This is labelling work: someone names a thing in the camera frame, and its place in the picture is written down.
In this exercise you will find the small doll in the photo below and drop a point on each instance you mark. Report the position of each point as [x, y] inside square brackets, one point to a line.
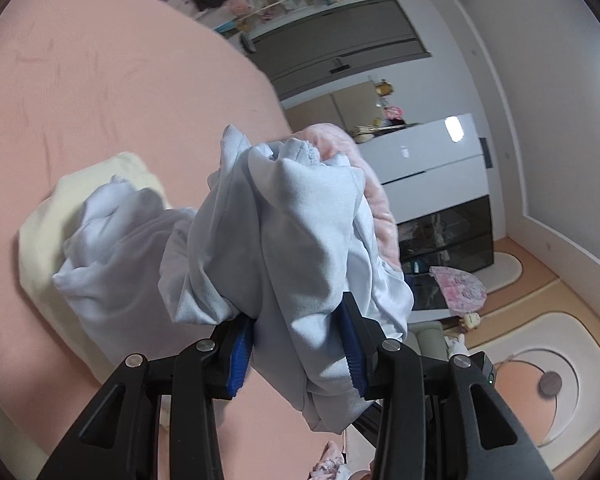
[395, 115]

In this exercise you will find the pink bed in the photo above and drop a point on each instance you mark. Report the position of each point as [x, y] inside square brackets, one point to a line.
[105, 85]

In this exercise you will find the beige plush toy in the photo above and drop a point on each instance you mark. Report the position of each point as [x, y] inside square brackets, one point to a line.
[471, 321]

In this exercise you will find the yellow toy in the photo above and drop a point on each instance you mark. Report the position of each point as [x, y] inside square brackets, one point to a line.
[384, 87]

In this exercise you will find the person's printed pajamas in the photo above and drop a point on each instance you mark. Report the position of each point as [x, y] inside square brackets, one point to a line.
[330, 462]

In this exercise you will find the white cloth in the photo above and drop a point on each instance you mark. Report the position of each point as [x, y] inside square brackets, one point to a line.
[120, 260]

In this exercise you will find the pink folded quilt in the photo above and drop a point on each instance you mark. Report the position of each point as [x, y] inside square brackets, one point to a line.
[380, 210]

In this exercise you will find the cream shirt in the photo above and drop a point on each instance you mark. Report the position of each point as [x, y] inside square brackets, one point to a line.
[45, 240]

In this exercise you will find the white shelf rack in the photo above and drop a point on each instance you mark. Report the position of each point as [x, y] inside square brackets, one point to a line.
[280, 2]

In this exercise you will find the grey door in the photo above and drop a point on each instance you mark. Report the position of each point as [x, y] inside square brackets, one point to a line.
[340, 40]

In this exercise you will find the beige cabinet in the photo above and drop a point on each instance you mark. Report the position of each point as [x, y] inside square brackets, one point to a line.
[340, 105]

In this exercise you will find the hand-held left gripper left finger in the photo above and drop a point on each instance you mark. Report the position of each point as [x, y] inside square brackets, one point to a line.
[240, 360]

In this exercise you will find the dark glass wardrobe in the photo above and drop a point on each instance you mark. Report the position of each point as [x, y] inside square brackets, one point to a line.
[450, 250]

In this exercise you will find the white garment with ties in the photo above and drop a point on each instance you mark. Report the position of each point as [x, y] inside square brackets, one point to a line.
[305, 235]

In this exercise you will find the white rabbit plush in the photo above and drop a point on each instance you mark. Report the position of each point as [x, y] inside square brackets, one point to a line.
[456, 346]

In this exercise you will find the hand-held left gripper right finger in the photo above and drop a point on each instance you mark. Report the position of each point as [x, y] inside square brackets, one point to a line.
[352, 355]

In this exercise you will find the round dark ceiling fixture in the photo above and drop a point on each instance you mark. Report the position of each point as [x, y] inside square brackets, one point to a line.
[550, 384]

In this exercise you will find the pink printed hanging cloth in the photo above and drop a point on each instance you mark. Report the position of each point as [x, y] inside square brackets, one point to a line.
[460, 290]

